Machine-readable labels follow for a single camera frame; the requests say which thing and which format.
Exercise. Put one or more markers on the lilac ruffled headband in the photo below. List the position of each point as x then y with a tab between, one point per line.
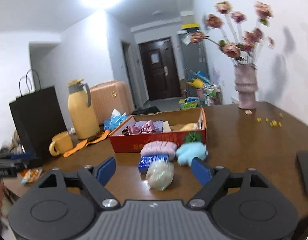
160	147

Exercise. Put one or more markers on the dried pink roses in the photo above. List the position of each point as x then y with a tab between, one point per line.
242	47

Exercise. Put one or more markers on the red cardboard box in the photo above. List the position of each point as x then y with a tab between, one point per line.
123	142

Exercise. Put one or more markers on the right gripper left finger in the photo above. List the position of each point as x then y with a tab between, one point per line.
94	179

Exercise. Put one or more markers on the purple satin bow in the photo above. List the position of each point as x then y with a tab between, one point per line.
146	128

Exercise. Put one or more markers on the orange snack packet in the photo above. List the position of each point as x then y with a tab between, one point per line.
31	176

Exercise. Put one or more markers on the grey refrigerator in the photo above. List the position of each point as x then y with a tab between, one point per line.
193	56

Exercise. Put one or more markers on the white block in box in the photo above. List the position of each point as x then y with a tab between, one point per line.
166	127

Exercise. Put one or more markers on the yellow mug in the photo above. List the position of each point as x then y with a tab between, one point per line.
60	144

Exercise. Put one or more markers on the pink textured vase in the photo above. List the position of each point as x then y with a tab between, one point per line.
246	85

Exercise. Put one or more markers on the dark entrance door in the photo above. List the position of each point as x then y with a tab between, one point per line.
160	69

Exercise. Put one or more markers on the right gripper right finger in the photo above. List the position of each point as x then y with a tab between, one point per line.
212	180

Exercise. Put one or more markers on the peach suitcase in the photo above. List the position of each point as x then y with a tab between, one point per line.
109	96

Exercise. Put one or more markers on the black paper bag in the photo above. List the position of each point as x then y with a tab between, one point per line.
37	118

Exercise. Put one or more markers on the black tablet device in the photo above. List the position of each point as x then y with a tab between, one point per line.
302	158

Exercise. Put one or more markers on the yellow thermos jug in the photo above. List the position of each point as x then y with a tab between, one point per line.
81	111

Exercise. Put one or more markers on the lavender towel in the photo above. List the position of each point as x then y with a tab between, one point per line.
157	124

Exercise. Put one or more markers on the blue pocket tissue pack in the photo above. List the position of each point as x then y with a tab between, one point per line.
145	161

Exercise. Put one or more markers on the wire rack with clutter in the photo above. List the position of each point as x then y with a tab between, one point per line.
201	92

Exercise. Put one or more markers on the yellow box on fridge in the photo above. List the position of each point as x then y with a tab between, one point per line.
190	26

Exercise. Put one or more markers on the yellow white plush paw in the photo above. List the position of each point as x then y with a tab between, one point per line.
190	127

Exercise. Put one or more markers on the light blue plush toy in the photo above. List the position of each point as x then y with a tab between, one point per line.
188	151

